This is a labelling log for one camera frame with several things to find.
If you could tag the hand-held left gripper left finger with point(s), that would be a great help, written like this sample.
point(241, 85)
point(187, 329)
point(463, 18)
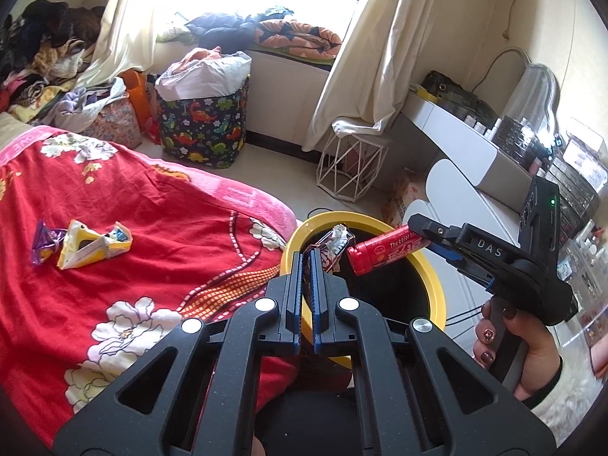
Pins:
point(298, 304)

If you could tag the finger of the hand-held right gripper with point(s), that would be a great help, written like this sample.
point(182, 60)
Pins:
point(463, 266)
point(434, 230)

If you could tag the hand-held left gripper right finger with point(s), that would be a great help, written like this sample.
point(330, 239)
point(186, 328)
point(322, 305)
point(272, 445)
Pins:
point(317, 313)

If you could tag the yellow rimmed black trash bin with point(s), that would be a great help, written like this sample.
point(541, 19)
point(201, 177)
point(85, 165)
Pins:
point(437, 294)

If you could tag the red cylindrical snack tube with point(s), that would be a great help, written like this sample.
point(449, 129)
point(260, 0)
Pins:
point(384, 251)

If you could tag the foil snack wrapper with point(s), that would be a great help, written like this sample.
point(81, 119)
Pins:
point(330, 251)

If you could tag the person's right forearm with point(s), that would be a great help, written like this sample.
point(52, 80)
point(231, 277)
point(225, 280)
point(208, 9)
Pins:
point(546, 389)

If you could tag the person's right hand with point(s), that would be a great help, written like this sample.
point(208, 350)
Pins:
point(534, 351)

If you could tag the cardboard box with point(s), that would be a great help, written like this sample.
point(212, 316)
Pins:
point(403, 194)

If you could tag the white vanity desk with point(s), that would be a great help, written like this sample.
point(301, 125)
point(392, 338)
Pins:
point(465, 152)

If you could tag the clear acrylic cosmetic organizer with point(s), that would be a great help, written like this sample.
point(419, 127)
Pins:
point(513, 137)

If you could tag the white cloth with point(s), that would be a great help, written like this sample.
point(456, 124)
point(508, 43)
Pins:
point(356, 126)

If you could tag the red floral blanket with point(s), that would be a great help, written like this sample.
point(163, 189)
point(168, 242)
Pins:
point(166, 270)

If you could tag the black bag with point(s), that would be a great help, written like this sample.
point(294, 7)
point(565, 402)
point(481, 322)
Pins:
point(451, 92)

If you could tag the arched vanity mirror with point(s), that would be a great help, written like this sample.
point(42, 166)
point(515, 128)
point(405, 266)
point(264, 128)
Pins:
point(529, 99)

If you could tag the cream curtain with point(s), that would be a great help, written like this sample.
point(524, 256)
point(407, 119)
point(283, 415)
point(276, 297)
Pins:
point(123, 19)
point(375, 47)

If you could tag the small blue white wrapper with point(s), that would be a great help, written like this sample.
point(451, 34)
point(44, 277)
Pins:
point(118, 235)

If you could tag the dinosaur print storage basket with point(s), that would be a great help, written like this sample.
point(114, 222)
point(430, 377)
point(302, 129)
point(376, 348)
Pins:
point(204, 133)

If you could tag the yellow snack package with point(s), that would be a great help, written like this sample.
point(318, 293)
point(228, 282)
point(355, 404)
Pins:
point(80, 247)

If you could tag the orange black patterned quilt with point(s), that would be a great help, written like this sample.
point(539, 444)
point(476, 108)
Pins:
point(299, 38)

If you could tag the large white plastic bag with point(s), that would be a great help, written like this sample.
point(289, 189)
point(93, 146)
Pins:
point(204, 76)

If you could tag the floral fabric bag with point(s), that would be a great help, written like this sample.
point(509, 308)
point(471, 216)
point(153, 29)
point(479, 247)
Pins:
point(116, 123)

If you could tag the orange bag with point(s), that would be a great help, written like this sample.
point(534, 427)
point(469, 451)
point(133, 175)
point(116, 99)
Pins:
point(137, 99)

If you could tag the purple snack wrapper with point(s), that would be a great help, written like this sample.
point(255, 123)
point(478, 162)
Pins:
point(45, 244)

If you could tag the dark puffer jacket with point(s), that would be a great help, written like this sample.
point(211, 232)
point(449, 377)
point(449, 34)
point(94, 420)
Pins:
point(221, 28)

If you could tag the pale lavender garment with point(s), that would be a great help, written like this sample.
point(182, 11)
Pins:
point(76, 104)

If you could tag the pile of clothes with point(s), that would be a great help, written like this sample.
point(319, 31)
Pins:
point(38, 52)

